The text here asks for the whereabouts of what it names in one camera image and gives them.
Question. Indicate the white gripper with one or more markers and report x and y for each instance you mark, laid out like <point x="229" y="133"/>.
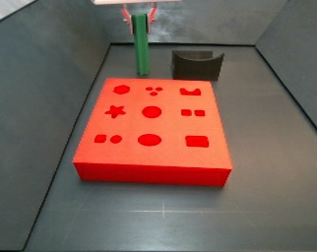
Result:
<point x="125" y="13"/>

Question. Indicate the red shape-sorting board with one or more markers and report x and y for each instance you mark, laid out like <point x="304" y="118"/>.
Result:
<point x="154" y="132"/>

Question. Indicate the black curved holder stand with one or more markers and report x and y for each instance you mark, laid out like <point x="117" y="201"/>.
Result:
<point x="196" y="65"/>

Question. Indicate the green star-profile bar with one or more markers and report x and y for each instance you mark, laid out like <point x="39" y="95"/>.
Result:
<point x="140" y="43"/>

